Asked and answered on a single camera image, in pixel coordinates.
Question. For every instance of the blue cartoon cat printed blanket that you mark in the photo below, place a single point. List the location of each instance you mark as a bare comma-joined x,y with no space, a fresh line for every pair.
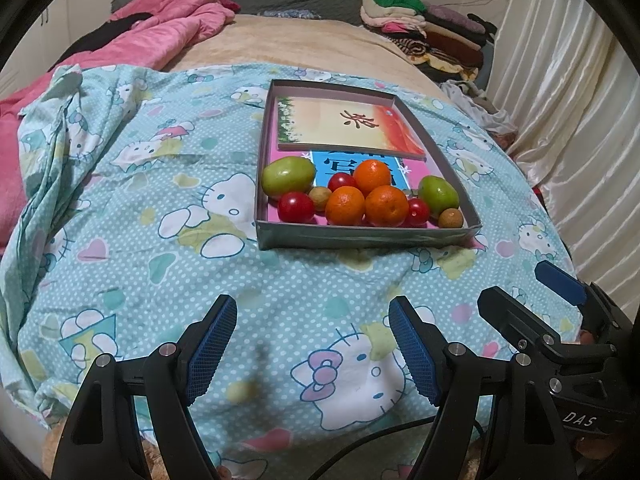
150,270

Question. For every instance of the mandarin orange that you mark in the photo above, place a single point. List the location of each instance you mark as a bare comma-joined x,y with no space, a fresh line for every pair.
345,205
372,176
386,205

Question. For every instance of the grey cardboard box tray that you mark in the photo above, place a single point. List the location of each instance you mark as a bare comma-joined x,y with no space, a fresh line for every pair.
350,237

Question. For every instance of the black garment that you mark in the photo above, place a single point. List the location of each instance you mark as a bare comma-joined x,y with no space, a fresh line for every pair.
100,35

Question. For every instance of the yellow-brown longan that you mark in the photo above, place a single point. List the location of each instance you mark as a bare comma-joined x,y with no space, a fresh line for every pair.
450,218
318,195

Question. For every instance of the pink exercise book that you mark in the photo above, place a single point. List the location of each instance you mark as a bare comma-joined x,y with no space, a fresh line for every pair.
330,166

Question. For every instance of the pink quilt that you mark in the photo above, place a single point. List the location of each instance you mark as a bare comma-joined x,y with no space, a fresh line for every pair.
165,25

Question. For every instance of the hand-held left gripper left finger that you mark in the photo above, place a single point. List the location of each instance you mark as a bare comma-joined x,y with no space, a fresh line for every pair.
210,345

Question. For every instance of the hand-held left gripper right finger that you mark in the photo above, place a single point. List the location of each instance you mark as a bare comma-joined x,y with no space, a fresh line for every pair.
415,350

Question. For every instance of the crumpled grey white cloth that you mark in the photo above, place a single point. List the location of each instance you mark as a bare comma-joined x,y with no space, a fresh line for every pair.
475,105

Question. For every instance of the white satin curtain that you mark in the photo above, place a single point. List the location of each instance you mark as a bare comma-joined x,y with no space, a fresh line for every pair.
565,110

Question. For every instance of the orange green cover booklet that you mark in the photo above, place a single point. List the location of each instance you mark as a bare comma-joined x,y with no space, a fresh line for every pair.
320,125

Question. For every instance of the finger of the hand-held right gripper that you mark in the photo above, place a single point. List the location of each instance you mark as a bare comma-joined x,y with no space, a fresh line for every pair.
505,310
560,280

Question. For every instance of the stack of folded clothes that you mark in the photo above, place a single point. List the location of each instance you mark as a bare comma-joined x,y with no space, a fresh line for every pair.
400,15

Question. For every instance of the beige fleece blanket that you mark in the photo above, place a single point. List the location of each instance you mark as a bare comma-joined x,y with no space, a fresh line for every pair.
300,45

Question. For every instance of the small green jujube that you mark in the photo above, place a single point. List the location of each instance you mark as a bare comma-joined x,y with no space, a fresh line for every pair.
437,192

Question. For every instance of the red cherry tomato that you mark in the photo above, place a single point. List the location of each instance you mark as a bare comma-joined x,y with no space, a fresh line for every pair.
296,207
417,211
341,181

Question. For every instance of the large green jujube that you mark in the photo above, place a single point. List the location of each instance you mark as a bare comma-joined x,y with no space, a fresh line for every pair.
287,176

